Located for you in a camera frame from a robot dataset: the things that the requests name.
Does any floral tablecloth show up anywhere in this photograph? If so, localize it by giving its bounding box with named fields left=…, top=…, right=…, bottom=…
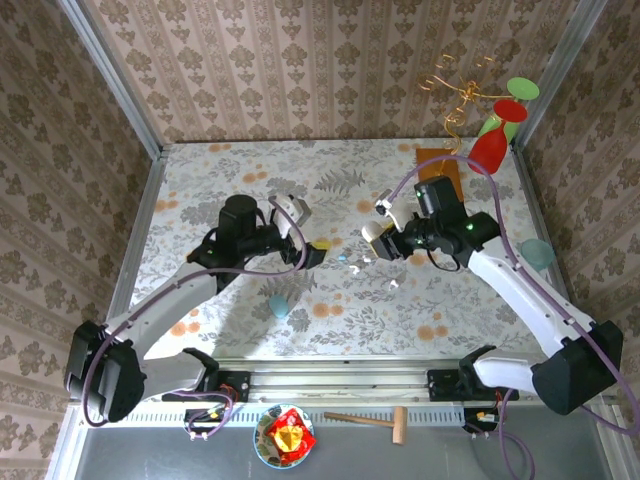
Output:
left=130, top=139, right=576, bottom=360

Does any red plastic goblet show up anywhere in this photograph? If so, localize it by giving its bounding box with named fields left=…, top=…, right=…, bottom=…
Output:
left=467, top=98, right=530, bottom=176

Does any teal plastic cup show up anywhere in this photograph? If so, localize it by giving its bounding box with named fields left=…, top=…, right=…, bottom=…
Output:
left=519, top=238, right=557, bottom=272

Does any perforated metal strip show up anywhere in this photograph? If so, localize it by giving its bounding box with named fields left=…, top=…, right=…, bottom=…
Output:
left=127, top=402, right=467, bottom=427

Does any green plastic goblet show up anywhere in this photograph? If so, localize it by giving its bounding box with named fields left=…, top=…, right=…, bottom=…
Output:
left=474, top=77, right=541, bottom=151

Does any wooden mallet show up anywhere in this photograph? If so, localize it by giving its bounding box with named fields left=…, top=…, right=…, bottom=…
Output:
left=323, top=406, right=410, bottom=446

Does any red gold foil packet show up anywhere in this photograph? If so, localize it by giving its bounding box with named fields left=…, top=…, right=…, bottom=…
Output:
left=264, top=407, right=318, bottom=459

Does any black connector box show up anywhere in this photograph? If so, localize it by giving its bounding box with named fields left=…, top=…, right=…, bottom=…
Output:
left=463, top=407, right=501, bottom=434
left=184, top=407, right=236, bottom=430

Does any floral patterned bowl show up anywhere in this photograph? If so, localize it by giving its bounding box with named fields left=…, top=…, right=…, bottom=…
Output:
left=253, top=403, right=316, bottom=470

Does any grey metal panel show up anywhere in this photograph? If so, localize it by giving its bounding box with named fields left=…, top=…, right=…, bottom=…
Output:
left=74, top=424, right=616, bottom=480

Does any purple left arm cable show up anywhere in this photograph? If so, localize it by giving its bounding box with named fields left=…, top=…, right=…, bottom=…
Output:
left=82, top=195, right=309, bottom=441

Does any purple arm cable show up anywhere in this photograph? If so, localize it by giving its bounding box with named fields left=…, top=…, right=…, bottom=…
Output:
left=387, top=155, right=640, bottom=480
left=82, top=195, right=309, bottom=441

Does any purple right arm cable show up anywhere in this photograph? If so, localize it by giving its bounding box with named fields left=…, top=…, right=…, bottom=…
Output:
left=387, top=155, right=640, bottom=480

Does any gold wire sculpture wooden base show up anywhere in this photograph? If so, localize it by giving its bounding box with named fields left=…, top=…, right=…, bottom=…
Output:
left=415, top=52, right=501, bottom=204

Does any aluminium side rail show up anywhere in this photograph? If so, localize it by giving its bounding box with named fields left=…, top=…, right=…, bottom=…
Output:
left=513, top=147, right=591, bottom=321
left=94, top=149, right=169, bottom=361

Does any aluminium mounting rail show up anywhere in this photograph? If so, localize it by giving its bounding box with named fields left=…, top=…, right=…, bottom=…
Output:
left=149, top=355, right=621, bottom=405

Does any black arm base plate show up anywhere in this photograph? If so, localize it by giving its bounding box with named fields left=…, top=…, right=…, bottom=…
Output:
left=159, top=370, right=251, bottom=404
left=427, top=368, right=520, bottom=402

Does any aluminium frame post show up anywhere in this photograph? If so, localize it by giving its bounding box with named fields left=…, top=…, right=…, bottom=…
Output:
left=57, top=0, right=166, bottom=159
left=512, top=0, right=611, bottom=151

